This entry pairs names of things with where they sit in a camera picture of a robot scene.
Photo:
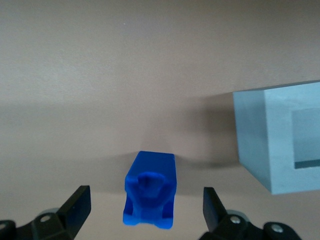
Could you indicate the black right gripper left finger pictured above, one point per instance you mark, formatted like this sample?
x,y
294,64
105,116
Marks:
x,y
62,222

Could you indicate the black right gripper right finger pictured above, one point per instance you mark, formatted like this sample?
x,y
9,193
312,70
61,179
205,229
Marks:
x,y
225,225

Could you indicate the blue plastic part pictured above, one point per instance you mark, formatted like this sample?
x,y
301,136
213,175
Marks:
x,y
152,170

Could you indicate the gray cube base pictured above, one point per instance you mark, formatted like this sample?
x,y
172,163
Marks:
x,y
277,140

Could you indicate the brown table cover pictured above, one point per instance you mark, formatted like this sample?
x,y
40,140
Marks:
x,y
125,87

